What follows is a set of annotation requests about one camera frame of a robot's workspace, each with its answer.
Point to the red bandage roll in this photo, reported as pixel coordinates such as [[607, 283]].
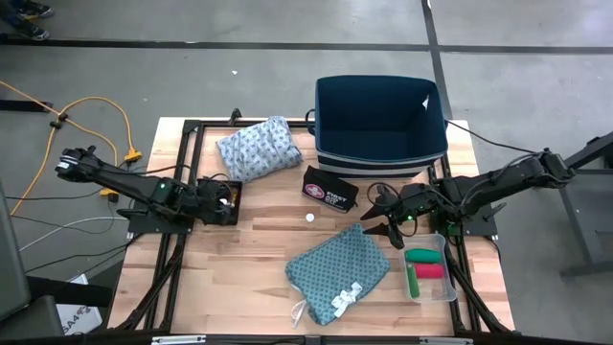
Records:
[[429, 271]]

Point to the black first aid kit pouch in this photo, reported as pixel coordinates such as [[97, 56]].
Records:
[[335, 191]]

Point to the black aluminium table frame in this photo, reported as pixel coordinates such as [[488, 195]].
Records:
[[215, 124]]

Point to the black floor bar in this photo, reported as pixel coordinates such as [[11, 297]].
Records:
[[24, 105]]

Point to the teal patterned folded gown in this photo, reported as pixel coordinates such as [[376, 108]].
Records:
[[335, 268]]

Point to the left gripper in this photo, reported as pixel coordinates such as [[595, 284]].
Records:
[[213, 206]]

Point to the clear plastic container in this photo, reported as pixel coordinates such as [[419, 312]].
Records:
[[447, 287]]

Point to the small white round cap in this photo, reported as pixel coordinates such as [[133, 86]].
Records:
[[310, 217]]

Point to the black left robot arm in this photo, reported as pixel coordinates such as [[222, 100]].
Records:
[[129, 184]]

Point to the black first aid case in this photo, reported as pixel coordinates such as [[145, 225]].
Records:
[[378, 120]]

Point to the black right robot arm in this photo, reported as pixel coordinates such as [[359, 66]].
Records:
[[507, 179]]

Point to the dark green bandage roll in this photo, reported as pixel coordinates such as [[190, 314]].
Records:
[[424, 256]]

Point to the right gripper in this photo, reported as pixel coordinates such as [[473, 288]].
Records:
[[416, 203]]

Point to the silver frame bracket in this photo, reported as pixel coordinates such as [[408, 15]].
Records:
[[445, 341], [177, 339]]

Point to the grey metal stand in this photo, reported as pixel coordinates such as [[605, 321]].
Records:
[[574, 206]]

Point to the grey office chair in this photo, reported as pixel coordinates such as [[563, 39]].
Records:
[[14, 268]]

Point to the pale grey patterned gown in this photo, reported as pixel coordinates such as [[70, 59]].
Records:
[[258, 148]]

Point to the white printed box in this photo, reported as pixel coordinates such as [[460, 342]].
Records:
[[79, 318]]

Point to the person's shoe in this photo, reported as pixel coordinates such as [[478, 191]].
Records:
[[33, 31], [33, 8]]

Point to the black plastic slotted basket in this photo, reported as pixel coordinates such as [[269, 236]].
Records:
[[238, 218]]

